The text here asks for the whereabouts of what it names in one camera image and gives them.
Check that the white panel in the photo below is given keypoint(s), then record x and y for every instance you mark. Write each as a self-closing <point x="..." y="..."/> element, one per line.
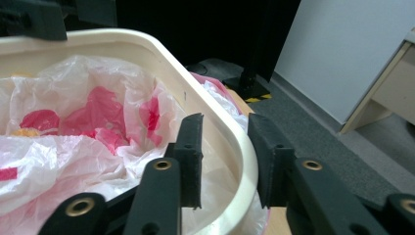
<point x="332" y="49"/>

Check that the black stand with striped base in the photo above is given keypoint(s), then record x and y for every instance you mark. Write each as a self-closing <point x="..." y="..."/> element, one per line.
<point x="253" y="81"/>

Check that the pink and white plastic bag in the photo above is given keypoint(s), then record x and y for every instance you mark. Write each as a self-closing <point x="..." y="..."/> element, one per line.
<point x="81" y="98"/>

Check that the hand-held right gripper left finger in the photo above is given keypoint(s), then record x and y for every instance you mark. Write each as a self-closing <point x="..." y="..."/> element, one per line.
<point x="191" y="156"/>

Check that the beige wooden desk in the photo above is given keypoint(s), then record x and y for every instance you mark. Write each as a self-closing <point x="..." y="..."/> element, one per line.
<point x="391" y="94"/>

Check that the black curtain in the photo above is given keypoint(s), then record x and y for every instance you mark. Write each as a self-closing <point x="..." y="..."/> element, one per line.
<point x="195" y="29"/>

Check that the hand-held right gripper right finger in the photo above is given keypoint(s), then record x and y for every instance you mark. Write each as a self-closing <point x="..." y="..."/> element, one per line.
<point x="270" y="156"/>

